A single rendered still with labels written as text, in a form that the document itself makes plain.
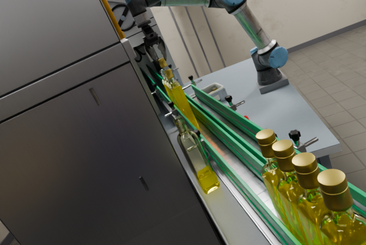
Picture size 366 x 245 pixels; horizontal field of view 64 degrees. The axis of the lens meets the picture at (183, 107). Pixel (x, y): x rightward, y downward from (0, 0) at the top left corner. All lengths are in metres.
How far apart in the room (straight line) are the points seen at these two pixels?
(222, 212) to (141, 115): 0.39
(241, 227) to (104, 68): 0.59
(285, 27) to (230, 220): 4.33
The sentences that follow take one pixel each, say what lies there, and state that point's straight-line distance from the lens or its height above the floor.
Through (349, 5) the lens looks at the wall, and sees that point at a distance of 5.23.
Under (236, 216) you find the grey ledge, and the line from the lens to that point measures 0.84.
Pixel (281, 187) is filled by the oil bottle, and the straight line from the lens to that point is 0.56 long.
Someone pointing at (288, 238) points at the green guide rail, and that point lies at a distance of 0.65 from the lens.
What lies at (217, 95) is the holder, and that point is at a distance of 1.90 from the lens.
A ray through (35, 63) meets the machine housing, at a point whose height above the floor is 1.44.
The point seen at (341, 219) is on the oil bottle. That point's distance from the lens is 0.47.
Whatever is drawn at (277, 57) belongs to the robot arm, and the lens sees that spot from 1.67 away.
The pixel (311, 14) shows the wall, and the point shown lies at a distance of 5.06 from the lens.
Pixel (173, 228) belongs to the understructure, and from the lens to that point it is 1.19.
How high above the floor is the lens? 1.44
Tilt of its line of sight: 19 degrees down
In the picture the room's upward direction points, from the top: 25 degrees counter-clockwise
